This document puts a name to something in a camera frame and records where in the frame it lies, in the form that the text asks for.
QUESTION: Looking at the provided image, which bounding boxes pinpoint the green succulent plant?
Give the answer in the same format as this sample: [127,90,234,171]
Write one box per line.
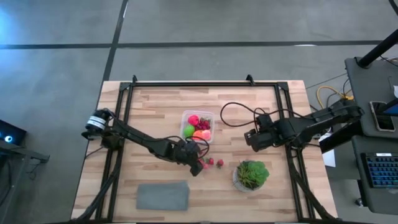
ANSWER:
[236,159,271,190]

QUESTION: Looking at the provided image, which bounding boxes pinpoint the clear plastic tupperware container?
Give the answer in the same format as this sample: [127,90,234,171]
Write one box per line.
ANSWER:
[180,109,215,144]

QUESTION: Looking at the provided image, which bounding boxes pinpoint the black desk beam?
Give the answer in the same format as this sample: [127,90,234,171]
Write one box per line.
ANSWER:
[319,121,363,154]

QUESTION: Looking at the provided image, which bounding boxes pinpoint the black aluminium table frame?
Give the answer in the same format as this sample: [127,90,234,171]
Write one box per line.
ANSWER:
[71,74,336,223]

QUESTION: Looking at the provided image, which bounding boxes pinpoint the tablet with blue screen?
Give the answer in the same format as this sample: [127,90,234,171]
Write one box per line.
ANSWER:
[382,98,398,116]

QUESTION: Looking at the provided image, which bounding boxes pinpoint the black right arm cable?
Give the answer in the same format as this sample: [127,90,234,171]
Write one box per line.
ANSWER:
[220,101,307,128]

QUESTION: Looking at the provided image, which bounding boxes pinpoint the grey desk with keyboard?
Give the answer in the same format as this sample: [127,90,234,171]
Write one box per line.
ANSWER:
[351,135,398,215]

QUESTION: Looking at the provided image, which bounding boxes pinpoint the black smartphone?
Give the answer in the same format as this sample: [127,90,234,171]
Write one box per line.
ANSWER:
[369,101,396,133]

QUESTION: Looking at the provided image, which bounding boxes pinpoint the white geometric plant pot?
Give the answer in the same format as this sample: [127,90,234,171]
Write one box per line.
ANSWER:
[232,167,265,193]

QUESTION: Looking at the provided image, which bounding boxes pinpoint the black pole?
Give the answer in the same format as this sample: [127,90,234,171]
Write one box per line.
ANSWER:
[356,29,398,68]

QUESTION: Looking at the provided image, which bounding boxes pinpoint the backlit computer keyboard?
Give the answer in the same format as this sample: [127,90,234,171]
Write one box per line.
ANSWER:
[360,152,398,189]

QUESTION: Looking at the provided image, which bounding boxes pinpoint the white paper sheet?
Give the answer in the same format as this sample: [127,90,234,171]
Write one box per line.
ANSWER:
[318,132,336,168]

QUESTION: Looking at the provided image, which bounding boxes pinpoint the dark grey side table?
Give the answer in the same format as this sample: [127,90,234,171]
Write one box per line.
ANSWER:
[0,139,50,224]

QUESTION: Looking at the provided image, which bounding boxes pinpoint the yellow cable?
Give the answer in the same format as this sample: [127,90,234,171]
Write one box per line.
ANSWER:
[316,85,354,108]

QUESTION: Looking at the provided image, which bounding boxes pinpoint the grey desk with phone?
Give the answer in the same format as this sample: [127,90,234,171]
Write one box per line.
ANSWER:
[344,57,398,139]

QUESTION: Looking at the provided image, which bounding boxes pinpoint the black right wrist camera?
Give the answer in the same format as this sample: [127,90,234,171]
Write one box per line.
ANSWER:
[255,113,274,128]

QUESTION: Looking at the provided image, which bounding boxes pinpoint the black device with blue light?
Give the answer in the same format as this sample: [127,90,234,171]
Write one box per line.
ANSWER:
[0,119,27,146]

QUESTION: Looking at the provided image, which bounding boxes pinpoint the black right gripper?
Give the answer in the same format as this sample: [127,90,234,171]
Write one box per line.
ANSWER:
[244,120,282,153]

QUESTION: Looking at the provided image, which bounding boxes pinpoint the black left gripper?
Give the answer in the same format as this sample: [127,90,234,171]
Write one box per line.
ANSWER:
[173,139,205,177]

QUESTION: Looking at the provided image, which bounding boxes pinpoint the grey folded cloth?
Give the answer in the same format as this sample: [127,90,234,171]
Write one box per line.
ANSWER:
[136,181,190,212]

